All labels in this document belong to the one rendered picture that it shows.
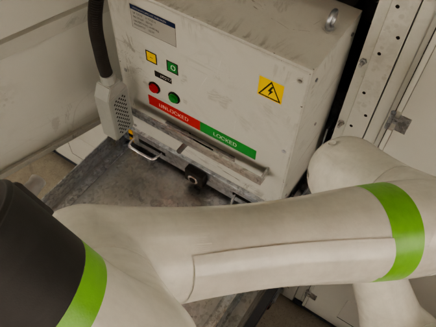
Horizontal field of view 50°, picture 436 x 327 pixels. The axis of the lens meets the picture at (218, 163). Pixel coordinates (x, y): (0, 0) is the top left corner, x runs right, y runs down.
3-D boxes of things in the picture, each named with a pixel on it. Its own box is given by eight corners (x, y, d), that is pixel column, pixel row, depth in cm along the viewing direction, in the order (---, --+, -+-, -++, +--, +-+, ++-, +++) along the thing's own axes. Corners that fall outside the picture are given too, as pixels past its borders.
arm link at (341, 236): (407, 211, 48) (382, 304, 51) (334, 171, 58) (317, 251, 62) (23, 248, 32) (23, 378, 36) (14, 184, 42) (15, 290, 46)
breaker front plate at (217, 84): (274, 213, 121) (308, 76, 83) (130, 131, 136) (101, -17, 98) (277, 209, 122) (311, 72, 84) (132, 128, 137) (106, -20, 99)
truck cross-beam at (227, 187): (281, 227, 124) (285, 216, 119) (124, 137, 141) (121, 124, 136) (290, 214, 127) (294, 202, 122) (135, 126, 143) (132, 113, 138)
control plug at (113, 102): (117, 142, 122) (106, 94, 108) (103, 133, 124) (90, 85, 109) (136, 123, 126) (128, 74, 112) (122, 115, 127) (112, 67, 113)
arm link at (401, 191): (410, 235, 70) (435, 160, 66) (486, 287, 60) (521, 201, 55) (311, 248, 62) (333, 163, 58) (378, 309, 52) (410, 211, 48)
